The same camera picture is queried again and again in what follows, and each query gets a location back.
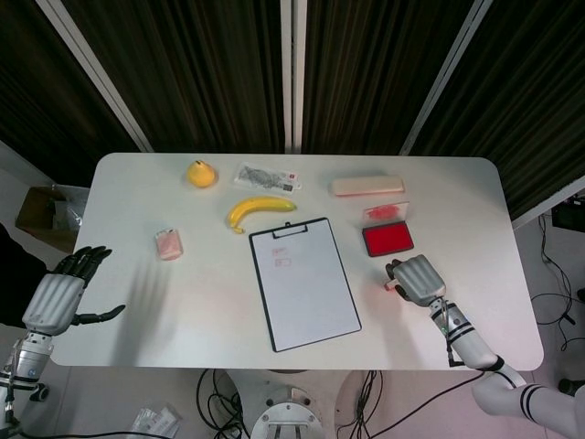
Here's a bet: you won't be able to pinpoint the beige oblong case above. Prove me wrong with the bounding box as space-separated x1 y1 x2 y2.
330 176 407 198

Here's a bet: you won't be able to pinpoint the red ink pad with lid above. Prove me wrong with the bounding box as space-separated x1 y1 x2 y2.
361 200 416 258

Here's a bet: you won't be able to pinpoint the long black floor cable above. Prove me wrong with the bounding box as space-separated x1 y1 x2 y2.
8 424 143 439

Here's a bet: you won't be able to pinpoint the brown cardboard box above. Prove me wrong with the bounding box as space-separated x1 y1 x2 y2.
15 185 90 255

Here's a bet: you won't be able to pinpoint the black box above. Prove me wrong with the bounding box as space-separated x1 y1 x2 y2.
551 199 585 229

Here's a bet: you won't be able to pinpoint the yellow banana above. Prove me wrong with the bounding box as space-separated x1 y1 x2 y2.
226 196 298 235

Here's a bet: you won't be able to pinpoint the black cable bundle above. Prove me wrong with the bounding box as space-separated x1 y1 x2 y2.
196 369 243 439
335 369 386 439

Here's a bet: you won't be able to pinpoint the dark pleated curtain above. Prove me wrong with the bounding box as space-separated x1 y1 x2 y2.
418 0 585 221
0 0 141 188
61 0 288 154
302 0 477 155

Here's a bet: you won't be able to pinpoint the black clipboard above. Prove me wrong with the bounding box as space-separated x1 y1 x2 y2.
248 217 363 354

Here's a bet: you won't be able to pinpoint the clear plastic bag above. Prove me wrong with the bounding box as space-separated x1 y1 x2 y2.
45 185 90 232

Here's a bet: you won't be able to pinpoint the white packets on floor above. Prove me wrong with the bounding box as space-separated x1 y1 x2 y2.
127 404 183 439

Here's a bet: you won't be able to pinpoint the small pink packet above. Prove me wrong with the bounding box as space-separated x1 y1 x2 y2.
154 229 186 262

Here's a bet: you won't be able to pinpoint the white frame post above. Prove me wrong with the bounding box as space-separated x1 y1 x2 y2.
35 0 154 153
399 0 494 156
279 0 308 155

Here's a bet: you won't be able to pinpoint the yellow pear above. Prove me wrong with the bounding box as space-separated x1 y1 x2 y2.
185 159 219 189

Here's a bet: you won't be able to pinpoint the white paper sheet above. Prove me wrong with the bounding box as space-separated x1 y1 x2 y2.
250 220 360 349

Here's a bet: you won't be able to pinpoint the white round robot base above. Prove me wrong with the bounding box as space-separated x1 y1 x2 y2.
223 368 385 439

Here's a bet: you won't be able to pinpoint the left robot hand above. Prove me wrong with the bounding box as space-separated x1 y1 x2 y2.
21 245 127 338

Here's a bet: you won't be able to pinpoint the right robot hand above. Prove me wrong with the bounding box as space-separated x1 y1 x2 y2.
385 254 448 307

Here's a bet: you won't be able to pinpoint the clear printed plastic packet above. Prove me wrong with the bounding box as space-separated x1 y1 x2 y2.
232 162 306 196

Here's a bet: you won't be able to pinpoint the black floor cables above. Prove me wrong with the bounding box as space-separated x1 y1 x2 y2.
532 212 585 362

